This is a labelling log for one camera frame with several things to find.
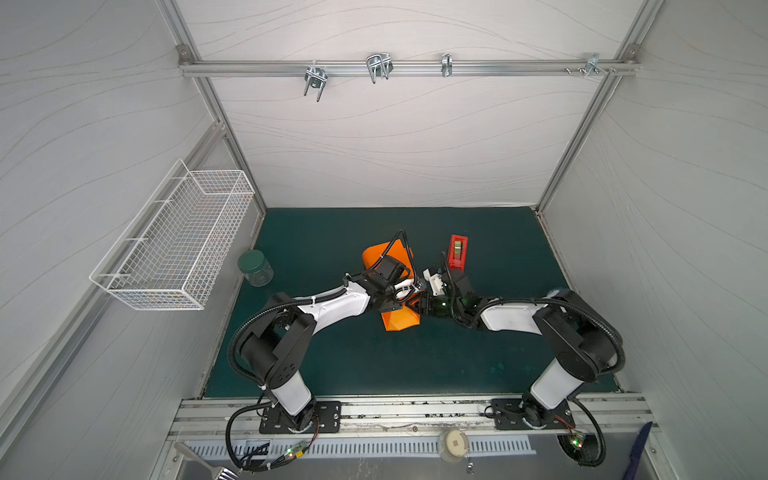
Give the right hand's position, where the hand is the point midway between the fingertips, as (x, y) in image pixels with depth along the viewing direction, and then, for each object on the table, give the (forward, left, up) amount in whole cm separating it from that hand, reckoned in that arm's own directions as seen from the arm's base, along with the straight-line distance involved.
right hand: (413, 297), depth 90 cm
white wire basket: (-6, +57, +27) cm, 64 cm away
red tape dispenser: (+19, -15, 0) cm, 24 cm away
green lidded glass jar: (+5, +49, +6) cm, 49 cm away
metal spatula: (-44, +43, -3) cm, 62 cm away
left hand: (+5, +6, +1) cm, 8 cm away
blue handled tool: (-34, -54, -7) cm, 65 cm away
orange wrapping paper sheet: (-4, +1, -4) cm, 6 cm away
